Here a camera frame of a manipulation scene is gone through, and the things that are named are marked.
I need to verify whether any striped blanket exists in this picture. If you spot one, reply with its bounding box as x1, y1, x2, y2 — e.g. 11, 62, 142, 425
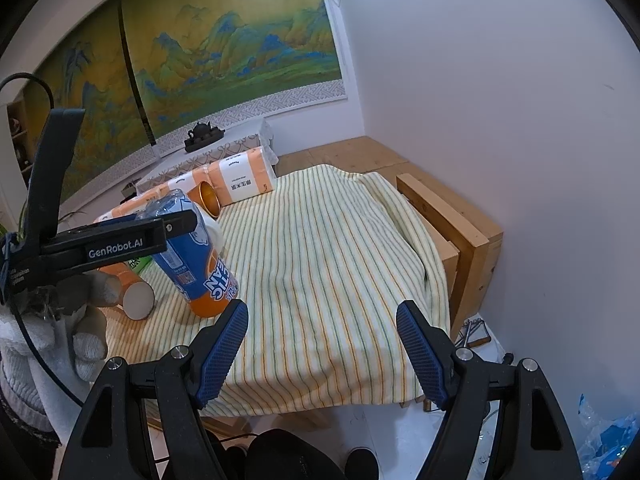
97, 164, 452, 418

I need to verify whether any person's left hand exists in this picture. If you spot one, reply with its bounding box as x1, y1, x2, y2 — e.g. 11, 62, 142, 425
0, 272, 122, 433

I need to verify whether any orange soda bottle blue label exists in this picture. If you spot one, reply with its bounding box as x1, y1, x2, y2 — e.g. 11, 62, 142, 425
137, 189, 242, 319

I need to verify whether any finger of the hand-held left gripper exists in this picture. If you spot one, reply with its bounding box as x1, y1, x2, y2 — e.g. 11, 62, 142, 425
137, 209, 199, 239

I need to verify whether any metal tool with wooden handle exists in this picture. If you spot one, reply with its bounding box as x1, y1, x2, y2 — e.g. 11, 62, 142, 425
456, 317, 494, 349

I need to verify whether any person's left forearm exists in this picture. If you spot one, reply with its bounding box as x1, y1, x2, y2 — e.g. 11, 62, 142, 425
0, 385, 63, 480

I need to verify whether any landscape wall painting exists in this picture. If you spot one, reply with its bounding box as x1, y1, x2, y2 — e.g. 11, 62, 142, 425
22, 0, 348, 196

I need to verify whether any orange can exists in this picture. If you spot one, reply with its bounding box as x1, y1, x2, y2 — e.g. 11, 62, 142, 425
97, 264, 154, 322

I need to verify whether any wooden shelf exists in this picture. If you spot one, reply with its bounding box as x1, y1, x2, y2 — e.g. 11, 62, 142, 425
6, 96, 37, 176

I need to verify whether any orange white tissue pack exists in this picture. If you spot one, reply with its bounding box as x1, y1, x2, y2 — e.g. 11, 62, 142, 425
94, 169, 212, 226
207, 145, 277, 206

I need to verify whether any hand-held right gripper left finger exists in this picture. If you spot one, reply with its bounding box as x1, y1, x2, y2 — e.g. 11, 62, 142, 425
57, 300, 250, 480

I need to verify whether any dark teapot set on tray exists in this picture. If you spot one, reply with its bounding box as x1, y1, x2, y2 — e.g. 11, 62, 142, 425
184, 121, 227, 154

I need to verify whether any gold metal cup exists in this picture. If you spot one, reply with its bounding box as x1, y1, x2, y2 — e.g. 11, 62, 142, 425
197, 180, 222, 221

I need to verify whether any blue plastic bag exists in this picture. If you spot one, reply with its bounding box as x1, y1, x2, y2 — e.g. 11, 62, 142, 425
574, 393, 638, 478

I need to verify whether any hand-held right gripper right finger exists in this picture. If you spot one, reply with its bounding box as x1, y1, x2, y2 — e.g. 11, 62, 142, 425
396, 300, 584, 480

